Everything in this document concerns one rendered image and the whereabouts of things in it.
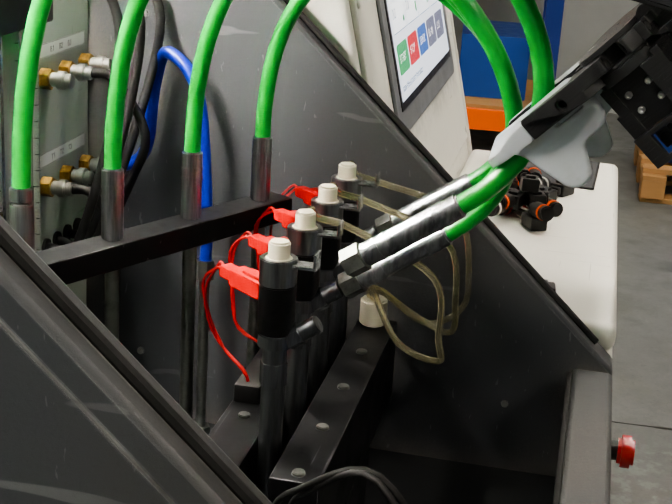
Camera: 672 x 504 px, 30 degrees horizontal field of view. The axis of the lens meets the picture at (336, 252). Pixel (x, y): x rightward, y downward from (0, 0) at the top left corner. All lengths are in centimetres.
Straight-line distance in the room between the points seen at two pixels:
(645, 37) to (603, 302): 60
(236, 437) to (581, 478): 28
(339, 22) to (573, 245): 45
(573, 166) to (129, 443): 37
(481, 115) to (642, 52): 531
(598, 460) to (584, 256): 45
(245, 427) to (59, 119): 37
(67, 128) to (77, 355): 66
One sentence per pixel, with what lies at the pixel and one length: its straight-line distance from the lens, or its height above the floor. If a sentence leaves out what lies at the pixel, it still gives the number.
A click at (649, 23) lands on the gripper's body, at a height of 133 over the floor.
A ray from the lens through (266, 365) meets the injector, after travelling 93.
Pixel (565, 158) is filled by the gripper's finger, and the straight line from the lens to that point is 82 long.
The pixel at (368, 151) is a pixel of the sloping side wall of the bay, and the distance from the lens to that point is 120.
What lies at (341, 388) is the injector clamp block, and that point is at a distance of 106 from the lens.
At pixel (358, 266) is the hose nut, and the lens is 88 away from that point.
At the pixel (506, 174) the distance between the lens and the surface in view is 85.
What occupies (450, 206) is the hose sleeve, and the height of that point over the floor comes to 119.
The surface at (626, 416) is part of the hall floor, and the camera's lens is 346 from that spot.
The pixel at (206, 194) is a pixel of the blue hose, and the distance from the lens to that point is 120.
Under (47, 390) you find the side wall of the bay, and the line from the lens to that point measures 59.
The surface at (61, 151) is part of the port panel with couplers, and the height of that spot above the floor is 112.
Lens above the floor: 142
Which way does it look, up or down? 18 degrees down
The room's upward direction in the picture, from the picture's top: 4 degrees clockwise
